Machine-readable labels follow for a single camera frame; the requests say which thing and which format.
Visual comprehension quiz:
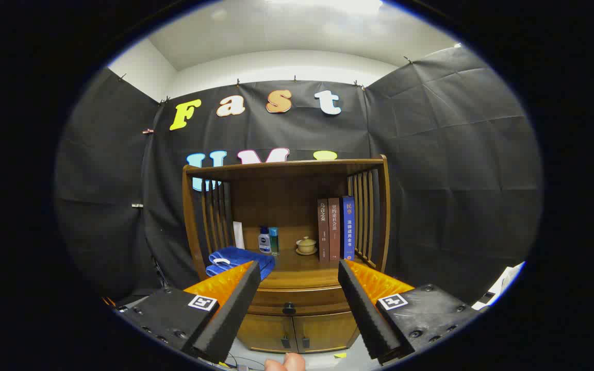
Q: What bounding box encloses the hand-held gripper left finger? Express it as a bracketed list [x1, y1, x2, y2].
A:
[117, 260, 261, 364]

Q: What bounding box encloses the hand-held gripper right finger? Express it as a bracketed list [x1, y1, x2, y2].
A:
[337, 259, 483, 365]

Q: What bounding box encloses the wooden drawer with black knob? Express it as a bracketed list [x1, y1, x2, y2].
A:
[248, 287, 350, 316]

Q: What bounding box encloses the wooden cabinet door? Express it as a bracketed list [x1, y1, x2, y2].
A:
[293, 311, 358, 354]
[237, 315, 294, 354]

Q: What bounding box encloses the wooden countertop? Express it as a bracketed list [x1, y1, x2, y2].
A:
[207, 248, 380, 289]

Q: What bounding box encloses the wooden cabinet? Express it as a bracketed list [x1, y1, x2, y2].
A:
[182, 155, 391, 354]

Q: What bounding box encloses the blue folded towel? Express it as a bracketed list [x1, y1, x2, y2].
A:
[205, 246, 276, 280]

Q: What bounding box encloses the blue book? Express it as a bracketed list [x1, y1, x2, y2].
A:
[340, 196, 355, 261]

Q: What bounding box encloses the reddish brown book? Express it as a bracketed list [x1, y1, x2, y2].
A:
[328, 198, 341, 262]

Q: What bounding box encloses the beige lidded tea cup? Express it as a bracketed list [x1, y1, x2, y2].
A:
[295, 236, 318, 256]

